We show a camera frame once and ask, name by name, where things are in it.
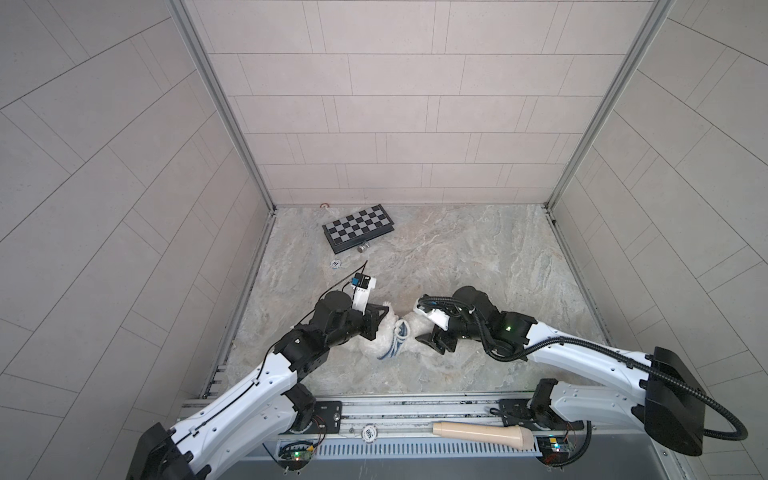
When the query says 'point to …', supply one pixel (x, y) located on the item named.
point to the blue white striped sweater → (400, 332)
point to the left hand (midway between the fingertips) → (394, 310)
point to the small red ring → (324, 203)
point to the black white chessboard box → (347, 233)
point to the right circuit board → (553, 450)
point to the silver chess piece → (362, 248)
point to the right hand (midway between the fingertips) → (421, 330)
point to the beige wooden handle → (507, 435)
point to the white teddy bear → (419, 334)
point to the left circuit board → (295, 457)
